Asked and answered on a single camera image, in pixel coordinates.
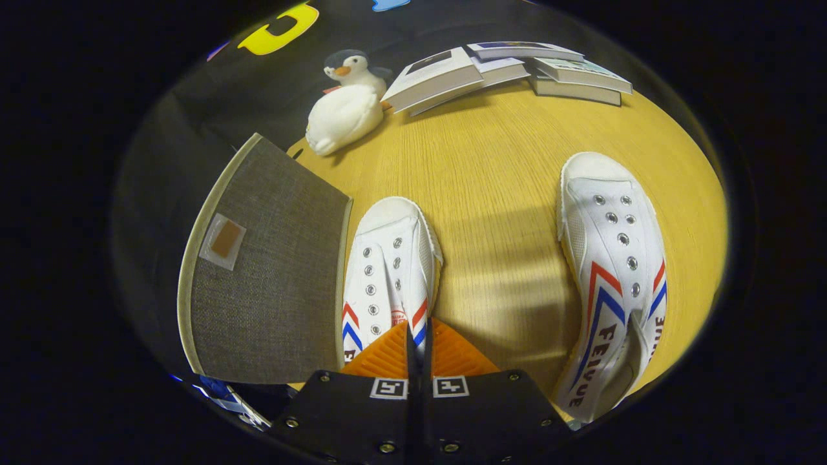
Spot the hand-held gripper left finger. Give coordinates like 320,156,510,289
271,321,421,465

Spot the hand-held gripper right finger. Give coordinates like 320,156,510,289
423,318,572,465

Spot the grey fabric storage box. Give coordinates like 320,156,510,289
178,132,354,386

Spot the white striped canvas shoe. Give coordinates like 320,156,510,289
554,152,667,424
341,196,444,366

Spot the blue and white object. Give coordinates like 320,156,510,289
194,375,272,430

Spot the white round plush toy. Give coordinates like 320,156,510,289
306,84,385,157

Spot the dark grey book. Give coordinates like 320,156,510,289
530,74,622,107

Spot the grey penguin plush toy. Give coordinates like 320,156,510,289
323,50,393,94

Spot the plain white book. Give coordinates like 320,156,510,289
408,57,532,117

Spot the book with teal cover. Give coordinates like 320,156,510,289
533,57,634,94

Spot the white book blue picture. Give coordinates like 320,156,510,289
466,41,585,63

